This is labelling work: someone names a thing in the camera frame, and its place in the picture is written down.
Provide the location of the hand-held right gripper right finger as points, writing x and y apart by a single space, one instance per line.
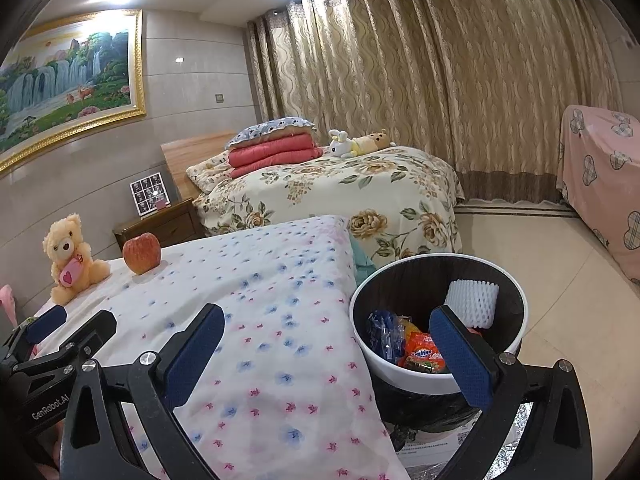
460 355

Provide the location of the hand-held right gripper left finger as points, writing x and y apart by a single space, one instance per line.
195 355

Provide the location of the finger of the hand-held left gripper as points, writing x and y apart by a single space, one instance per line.
85 332
47 322

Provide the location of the orange snack packet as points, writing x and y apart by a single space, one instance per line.
420 355

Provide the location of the white foam fruit net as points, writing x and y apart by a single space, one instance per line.
472 302

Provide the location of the white round trash bin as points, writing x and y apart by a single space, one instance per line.
380 360

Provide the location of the blue plastic package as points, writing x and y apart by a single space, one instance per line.
382 332

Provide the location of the beige teddy bear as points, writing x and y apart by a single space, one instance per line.
67 250

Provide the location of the white flower print blanket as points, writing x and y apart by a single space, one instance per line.
280 320

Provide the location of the printed paper sheet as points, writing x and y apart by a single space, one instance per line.
430 452

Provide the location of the wooden nightstand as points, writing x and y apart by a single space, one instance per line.
170 225

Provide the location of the teal bed sheet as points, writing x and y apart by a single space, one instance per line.
360 260

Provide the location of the floral pillow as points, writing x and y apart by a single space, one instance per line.
207 172

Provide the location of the wooden headboard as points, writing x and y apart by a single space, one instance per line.
195 152

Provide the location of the floral covered bed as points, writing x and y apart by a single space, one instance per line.
325 195

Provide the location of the folded red blanket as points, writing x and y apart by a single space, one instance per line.
275 155

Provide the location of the pink heart print cloth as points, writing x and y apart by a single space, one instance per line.
600 175

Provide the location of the yellow spotted plush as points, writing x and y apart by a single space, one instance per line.
372 142

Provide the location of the blue patterned pillow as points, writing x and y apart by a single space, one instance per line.
270 127

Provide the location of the white rabbit plush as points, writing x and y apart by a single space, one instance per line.
342 146

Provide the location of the gold framed landscape painting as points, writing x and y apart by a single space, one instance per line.
60 80

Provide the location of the beige patterned curtain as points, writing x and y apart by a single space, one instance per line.
425 85

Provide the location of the black and white photo frame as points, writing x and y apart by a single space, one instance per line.
147 192

